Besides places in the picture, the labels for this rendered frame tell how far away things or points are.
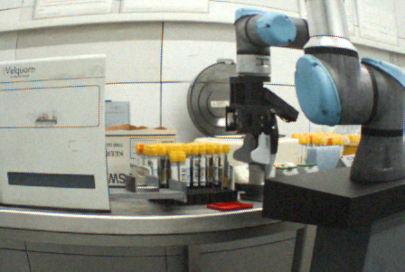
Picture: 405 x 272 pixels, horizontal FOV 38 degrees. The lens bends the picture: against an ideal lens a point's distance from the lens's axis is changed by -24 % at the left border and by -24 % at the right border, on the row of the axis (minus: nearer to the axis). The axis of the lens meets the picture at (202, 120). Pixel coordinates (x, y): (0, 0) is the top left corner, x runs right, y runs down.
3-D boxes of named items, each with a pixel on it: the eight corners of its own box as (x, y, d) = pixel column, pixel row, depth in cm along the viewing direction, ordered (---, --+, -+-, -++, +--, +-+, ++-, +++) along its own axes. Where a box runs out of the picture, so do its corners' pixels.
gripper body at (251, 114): (224, 135, 154) (224, 75, 154) (259, 134, 159) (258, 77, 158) (245, 136, 148) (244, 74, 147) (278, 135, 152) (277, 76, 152)
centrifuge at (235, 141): (227, 192, 170) (228, 139, 169) (187, 180, 198) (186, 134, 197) (312, 183, 177) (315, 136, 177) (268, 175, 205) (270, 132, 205)
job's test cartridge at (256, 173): (259, 194, 152) (260, 165, 152) (247, 192, 156) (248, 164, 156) (274, 192, 154) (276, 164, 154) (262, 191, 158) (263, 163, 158)
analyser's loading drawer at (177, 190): (92, 201, 129) (90, 175, 129) (83, 196, 135) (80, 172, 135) (187, 201, 139) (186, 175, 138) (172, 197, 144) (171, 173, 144)
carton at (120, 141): (87, 192, 157) (83, 127, 157) (59, 177, 183) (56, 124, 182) (180, 192, 169) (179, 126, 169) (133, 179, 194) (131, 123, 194)
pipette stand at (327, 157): (317, 189, 164) (320, 148, 163) (300, 188, 169) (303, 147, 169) (341, 183, 169) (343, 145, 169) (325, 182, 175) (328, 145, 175)
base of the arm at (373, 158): (415, 173, 121) (419, 128, 120) (382, 184, 112) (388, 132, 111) (375, 168, 133) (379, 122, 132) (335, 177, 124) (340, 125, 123)
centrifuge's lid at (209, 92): (190, 56, 199) (180, 61, 206) (193, 151, 196) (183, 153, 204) (262, 59, 206) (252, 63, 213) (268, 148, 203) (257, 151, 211)
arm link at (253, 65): (258, 57, 158) (278, 56, 151) (259, 78, 158) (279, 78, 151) (229, 55, 154) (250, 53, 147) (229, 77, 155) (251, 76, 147)
